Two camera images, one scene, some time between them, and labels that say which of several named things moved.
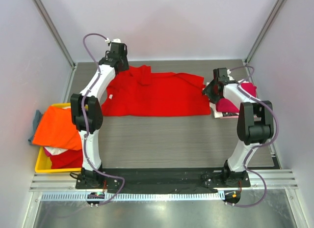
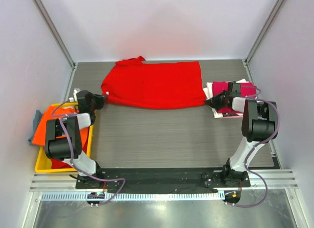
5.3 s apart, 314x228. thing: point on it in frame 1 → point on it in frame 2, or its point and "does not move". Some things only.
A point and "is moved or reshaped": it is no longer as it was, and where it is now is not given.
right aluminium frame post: [265, 28] does not move
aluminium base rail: [50, 181] does not move
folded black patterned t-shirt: [228, 114] does not move
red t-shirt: [135, 91] is moved or reshaped
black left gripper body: [125, 66] → [91, 106]
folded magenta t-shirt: [225, 105] does not move
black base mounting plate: [150, 180] does not move
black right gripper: [211, 91] → [218, 100]
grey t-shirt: [37, 119] does not move
